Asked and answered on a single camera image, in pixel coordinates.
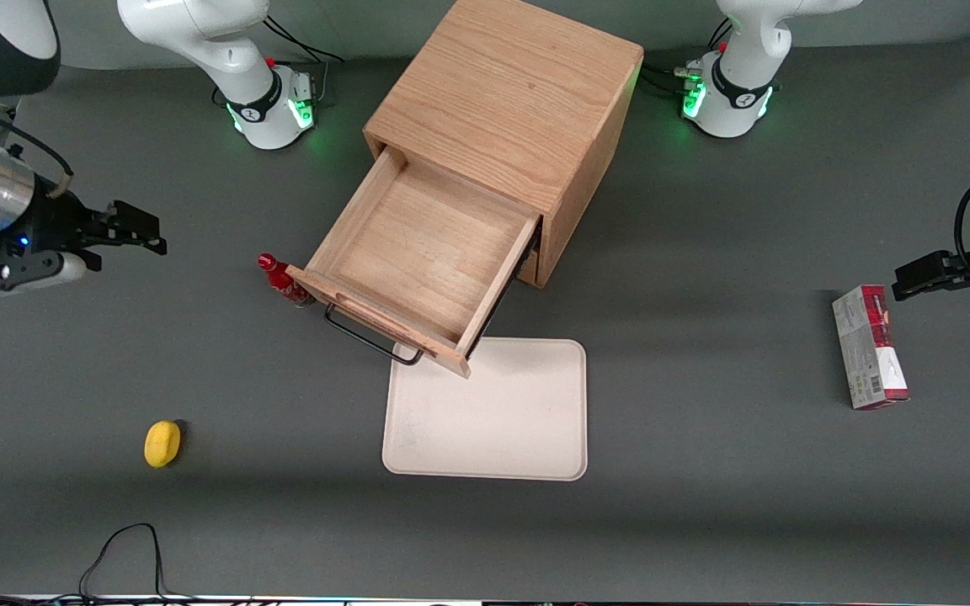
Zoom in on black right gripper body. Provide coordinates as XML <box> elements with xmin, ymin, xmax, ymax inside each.
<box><xmin>0</xmin><ymin>188</ymin><xmax>109</xmax><ymax>255</ymax></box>

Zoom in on wooden drawer with black handle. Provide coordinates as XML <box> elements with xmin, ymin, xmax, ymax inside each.
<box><xmin>285</xmin><ymin>147</ymin><xmax>542</xmax><ymax>380</ymax></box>

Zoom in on wooden drawer cabinet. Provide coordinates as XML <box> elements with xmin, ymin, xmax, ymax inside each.
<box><xmin>363</xmin><ymin>0</ymin><xmax>646</xmax><ymax>290</ymax></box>

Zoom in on red tartan cookie box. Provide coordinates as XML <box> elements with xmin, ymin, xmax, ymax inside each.
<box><xmin>832</xmin><ymin>284</ymin><xmax>911</xmax><ymax>411</ymax></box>

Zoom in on red soda bottle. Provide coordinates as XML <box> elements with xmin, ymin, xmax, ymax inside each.
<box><xmin>257</xmin><ymin>252</ymin><xmax>314</xmax><ymax>309</ymax></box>

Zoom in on yellow lemon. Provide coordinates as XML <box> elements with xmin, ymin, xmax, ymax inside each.
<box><xmin>144</xmin><ymin>420</ymin><xmax>183</xmax><ymax>469</ymax></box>

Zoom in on cream rectangular tray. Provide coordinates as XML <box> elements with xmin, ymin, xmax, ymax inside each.
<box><xmin>381</xmin><ymin>337</ymin><xmax>589</xmax><ymax>482</ymax></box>

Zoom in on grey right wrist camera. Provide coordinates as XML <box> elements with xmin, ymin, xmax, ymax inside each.
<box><xmin>0</xmin><ymin>250</ymin><xmax>88</xmax><ymax>301</ymax></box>

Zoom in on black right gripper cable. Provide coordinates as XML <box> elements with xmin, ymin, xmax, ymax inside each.
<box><xmin>0</xmin><ymin>84</ymin><xmax>75</xmax><ymax>199</ymax></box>

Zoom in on black right arm base cables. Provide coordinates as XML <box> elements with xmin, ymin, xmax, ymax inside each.
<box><xmin>262</xmin><ymin>13</ymin><xmax>344</xmax><ymax>106</ymax></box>

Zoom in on black arm base cables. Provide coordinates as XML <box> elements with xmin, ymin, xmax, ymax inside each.
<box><xmin>262</xmin><ymin>13</ymin><xmax>344</xmax><ymax>106</ymax></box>
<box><xmin>641</xmin><ymin>17</ymin><xmax>734</xmax><ymax>98</ymax></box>

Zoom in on thin black looped cable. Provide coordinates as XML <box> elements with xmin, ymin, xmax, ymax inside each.
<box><xmin>77</xmin><ymin>523</ymin><xmax>200</xmax><ymax>606</ymax></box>

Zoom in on black left arm base cables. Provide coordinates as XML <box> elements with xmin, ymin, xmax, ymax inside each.
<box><xmin>641</xmin><ymin>17</ymin><xmax>734</xmax><ymax>98</ymax></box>

